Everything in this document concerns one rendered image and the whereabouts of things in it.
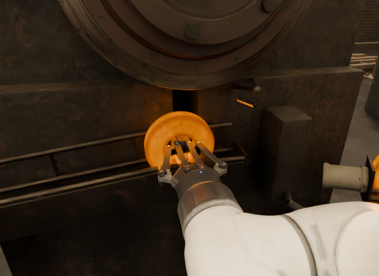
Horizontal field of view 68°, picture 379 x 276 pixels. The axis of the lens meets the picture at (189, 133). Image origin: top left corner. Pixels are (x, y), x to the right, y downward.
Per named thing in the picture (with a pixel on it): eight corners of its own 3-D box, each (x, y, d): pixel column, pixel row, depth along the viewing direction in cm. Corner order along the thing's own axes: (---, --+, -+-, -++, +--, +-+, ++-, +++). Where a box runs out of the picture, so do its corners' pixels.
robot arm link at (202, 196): (242, 245, 42) (229, 217, 47) (249, 198, 38) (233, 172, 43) (183, 257, 40) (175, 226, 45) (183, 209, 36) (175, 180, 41)
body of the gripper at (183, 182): (177, 223, 45) (168, 187, 53) (228, 215, 46) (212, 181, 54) (177, 185, 41) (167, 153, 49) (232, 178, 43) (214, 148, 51)
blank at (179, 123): (137, 117, 59) (137, 124, 56) (208, 104, 61) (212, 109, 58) (150, 176, 66) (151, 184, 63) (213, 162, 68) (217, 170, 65)
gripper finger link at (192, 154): (198, 169, 48) (206, 168, 48) (185, 138, 58) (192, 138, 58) (197, 187, 50) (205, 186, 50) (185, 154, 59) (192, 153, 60)
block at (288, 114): (251, 183, 81) (261, 104, 70) (277, 180, 82) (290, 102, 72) (269, 207, 71) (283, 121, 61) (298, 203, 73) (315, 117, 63)
